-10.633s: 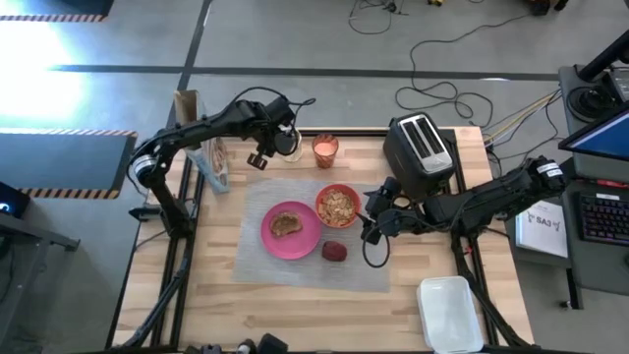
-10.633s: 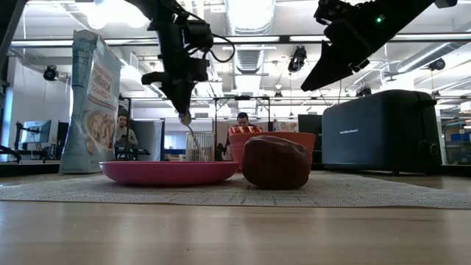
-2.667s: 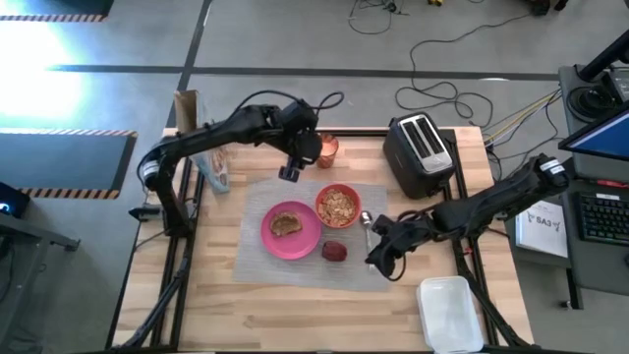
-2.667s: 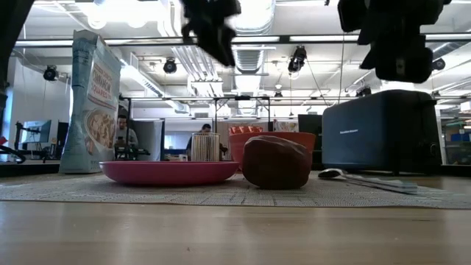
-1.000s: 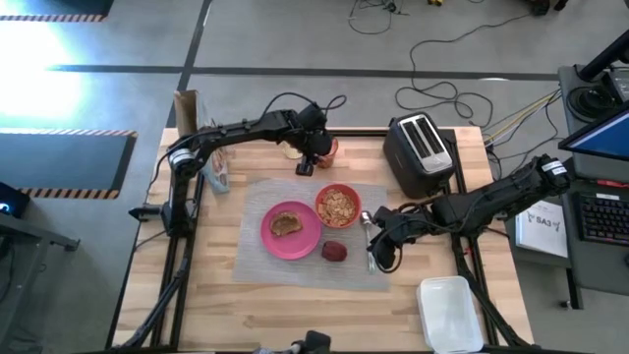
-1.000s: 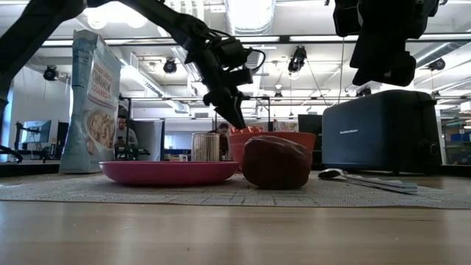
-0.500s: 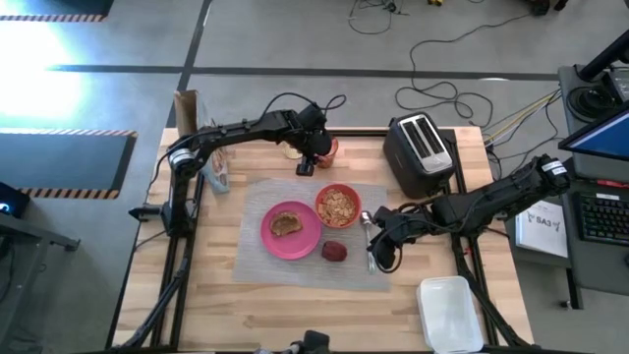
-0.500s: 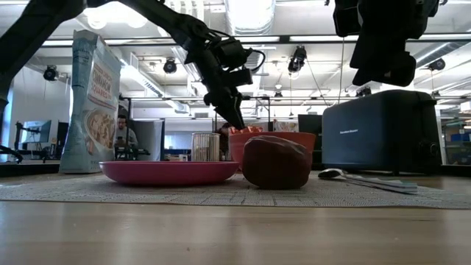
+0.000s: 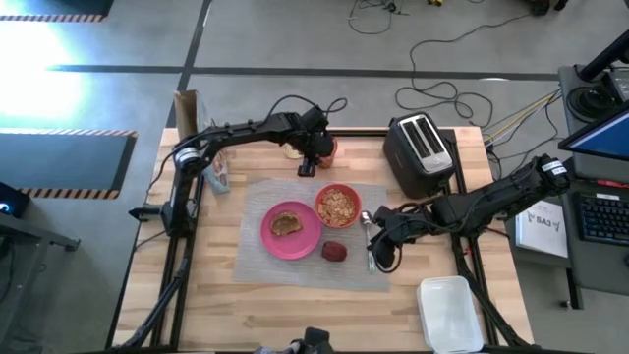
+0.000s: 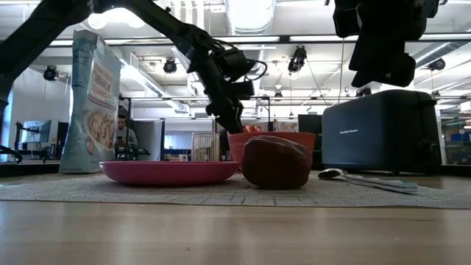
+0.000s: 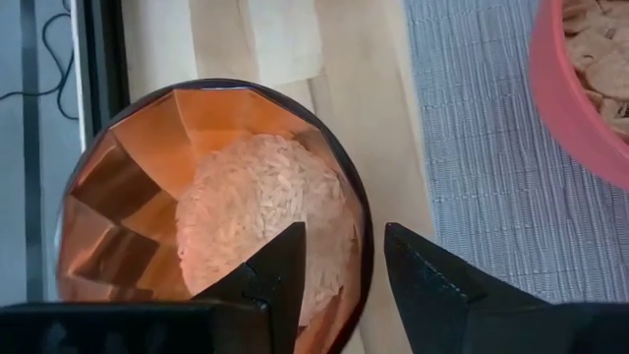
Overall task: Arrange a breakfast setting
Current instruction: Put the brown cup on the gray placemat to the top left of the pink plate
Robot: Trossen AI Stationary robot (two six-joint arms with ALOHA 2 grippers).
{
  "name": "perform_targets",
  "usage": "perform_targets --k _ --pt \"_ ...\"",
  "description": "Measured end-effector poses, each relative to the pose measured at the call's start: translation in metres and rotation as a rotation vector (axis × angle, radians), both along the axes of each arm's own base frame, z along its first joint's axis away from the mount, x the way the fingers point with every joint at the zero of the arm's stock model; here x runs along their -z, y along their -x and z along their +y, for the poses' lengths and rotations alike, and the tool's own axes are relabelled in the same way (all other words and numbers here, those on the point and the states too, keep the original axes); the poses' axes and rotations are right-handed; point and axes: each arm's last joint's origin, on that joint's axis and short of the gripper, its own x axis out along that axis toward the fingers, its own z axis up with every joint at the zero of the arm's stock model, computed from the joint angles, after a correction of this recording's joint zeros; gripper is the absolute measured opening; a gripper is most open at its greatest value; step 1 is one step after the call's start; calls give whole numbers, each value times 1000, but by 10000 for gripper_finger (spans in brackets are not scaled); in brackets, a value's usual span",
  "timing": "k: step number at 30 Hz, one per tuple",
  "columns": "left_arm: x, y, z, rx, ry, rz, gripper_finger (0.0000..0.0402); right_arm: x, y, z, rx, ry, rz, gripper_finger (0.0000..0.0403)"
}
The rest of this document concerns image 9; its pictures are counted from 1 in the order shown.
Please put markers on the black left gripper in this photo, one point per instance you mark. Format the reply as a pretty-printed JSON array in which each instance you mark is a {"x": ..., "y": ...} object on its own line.
[{"x": 312, "y": 135}]

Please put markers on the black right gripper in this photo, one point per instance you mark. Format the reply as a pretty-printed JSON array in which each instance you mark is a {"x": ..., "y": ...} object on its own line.
[{"x": 405, "y": 226}]

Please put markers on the orange cup with juice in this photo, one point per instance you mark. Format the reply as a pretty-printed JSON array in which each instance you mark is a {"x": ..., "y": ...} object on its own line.
[{"x": 330, "y": 158}]

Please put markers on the silver metal spoon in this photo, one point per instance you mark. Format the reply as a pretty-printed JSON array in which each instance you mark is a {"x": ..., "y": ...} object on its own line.
[{"x": 366, "y": 218}]

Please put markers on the orange plastic bowl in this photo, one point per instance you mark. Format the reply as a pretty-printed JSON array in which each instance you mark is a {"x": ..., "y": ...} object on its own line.
[{"x": 319, "y": 216}]

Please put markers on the brown toast slice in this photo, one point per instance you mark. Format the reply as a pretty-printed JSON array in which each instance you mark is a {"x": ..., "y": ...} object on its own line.
[{"x": 286, "y": 223}]

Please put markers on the pink plastic plate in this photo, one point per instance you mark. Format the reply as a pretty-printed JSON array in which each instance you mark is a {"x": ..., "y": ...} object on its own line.
[{"x": 295, "y": 246}]

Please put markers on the grey woven placemat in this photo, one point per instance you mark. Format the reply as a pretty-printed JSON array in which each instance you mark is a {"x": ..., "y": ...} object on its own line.
[{"x": 295, "y": 275}]

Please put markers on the cinnamon squares cereal box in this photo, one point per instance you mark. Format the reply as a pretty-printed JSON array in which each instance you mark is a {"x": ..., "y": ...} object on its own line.
[{"x": 187, "y": 113}]

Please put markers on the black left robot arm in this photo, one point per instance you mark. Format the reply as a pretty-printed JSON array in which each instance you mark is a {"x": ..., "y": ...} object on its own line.
[{"x": 236, "y": 133}]

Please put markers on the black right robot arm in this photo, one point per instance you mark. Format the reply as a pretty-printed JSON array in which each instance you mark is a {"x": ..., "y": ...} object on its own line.
[{"x": 496, "y": 199}]

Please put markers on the clear ribbed glass cup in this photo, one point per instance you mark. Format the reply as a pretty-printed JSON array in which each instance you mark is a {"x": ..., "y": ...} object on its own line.
[{"x": 293, "y": 154}]

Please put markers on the brown cereal squares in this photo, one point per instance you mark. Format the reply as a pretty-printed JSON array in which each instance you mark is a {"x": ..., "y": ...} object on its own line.
[{"x": 337, "y": 207}]

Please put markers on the black two-slot toaster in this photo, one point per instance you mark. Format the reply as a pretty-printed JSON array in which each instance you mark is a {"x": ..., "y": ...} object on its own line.
[{"x": 417, "y": 147}]

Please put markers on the white plastic container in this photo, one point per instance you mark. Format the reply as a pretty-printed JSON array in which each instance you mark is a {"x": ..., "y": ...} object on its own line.
[{"x": 449, "y": 314}]

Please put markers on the white printed paper sheet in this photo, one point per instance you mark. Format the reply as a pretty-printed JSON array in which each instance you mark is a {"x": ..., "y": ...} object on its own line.
[{"x": 543, "y": 233}]

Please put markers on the grey side desk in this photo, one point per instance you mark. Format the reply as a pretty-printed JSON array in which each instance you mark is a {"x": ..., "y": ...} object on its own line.
[{"x": 599, "y": 265}]

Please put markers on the black computer keyboard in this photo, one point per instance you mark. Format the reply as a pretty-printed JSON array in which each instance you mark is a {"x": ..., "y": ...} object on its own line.
[{"x": 607, "y": 221}]

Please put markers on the computer monitor with blue screen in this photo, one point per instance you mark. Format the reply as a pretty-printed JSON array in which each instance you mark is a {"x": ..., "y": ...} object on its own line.
[{"x": 604, "y": 137}]

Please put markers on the black hazard-striped floor mat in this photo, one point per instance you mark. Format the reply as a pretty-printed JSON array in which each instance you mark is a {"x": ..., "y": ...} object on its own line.
[
  {"x": 64, "y": 162},
  {"x": 74, "y": 7}
]

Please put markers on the black monitor pole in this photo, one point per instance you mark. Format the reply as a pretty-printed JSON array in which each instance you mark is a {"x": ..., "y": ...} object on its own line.
[{"x": 604, "y": 56}]

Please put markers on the grey metal stand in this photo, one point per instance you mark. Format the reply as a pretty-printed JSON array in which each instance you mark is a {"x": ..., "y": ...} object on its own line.
[{"x": 29, "y": 236}]

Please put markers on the black device with blue light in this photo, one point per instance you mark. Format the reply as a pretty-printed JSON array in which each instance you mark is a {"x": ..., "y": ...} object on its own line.
[{"x": 12, "y": 201}]

